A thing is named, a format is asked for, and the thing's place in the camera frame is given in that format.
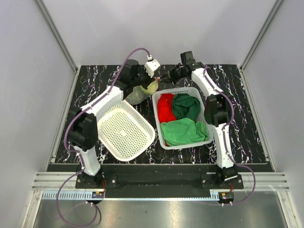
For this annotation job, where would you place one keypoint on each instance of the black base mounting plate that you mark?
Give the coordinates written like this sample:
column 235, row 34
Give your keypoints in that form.
column 114, row 180

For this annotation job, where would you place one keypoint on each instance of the green fake cabbage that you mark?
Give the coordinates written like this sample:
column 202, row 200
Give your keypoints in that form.
column 151, row 88

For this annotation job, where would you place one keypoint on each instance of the light green towel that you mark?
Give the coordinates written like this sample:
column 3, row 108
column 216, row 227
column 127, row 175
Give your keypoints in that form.
column 184, row 131

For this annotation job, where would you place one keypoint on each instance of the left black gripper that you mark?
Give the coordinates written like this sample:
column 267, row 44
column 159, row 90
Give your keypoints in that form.
column 149, row 80

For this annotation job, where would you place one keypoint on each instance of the clear zip top bag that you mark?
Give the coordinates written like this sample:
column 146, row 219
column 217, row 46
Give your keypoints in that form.
column 137, row 95

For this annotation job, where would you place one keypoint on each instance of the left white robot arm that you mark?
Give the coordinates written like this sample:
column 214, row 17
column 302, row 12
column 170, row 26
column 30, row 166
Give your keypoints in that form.
column 82, row 134

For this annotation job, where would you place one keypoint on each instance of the red cloth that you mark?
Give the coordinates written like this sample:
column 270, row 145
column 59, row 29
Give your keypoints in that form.
column 164, row 108

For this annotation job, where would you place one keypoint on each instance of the empty white perforated basket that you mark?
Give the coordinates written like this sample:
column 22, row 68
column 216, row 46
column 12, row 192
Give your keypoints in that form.
column 125, row 132

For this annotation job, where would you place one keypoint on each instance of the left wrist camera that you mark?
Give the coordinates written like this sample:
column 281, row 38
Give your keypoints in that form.
column 151, row 66

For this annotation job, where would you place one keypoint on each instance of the dark green cloth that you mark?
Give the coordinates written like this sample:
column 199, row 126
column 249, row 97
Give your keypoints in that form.
column 185, row 106

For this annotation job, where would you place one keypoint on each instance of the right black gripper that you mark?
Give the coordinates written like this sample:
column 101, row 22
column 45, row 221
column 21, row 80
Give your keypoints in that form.
column 171, row 78

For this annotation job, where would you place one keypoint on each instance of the white slotted cable duct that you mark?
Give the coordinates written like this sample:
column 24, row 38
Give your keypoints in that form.
column 73, row 195

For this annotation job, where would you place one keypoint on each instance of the white basket with cloths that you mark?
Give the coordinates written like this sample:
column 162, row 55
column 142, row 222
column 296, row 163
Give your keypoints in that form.
column 185, row 90

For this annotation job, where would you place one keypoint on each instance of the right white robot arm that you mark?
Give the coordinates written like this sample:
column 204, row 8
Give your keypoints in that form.
column 218, row 112

